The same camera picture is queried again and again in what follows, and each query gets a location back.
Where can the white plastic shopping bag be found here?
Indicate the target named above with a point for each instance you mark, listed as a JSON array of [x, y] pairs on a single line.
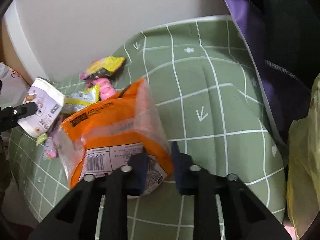
[[14, 87]]

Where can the pink toy figure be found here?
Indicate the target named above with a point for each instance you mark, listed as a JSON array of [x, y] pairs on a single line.
[[105, 87]]

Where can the orange air cushion bag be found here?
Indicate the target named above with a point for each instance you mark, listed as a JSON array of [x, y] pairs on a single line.
[[103, 136]]

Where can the yellow noodle snack wrapper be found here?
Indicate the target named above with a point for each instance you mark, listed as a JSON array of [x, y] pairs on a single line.
[[80, 100]]

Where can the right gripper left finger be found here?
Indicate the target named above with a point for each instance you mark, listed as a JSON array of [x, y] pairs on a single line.
[[135, 174]]

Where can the green grid tablecloth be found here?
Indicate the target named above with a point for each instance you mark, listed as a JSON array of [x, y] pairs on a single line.
[[209, 100]]

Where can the pink yellow snack wrapper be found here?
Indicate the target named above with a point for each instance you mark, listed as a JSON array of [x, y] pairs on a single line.
[[105, 67]]

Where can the white paper cup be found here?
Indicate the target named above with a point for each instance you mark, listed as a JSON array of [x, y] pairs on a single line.
[[49, 102]]

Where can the pink candy wrapper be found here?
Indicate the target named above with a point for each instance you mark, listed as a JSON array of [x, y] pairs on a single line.
[[50, 150]]

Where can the yellow trash bag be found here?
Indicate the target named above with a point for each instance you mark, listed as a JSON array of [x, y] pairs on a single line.
[[303, 174]]

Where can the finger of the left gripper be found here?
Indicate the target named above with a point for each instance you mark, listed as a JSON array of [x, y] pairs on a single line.
[[23, 111]]

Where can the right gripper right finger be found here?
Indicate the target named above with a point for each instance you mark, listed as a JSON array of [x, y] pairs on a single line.
[[187, 174]]

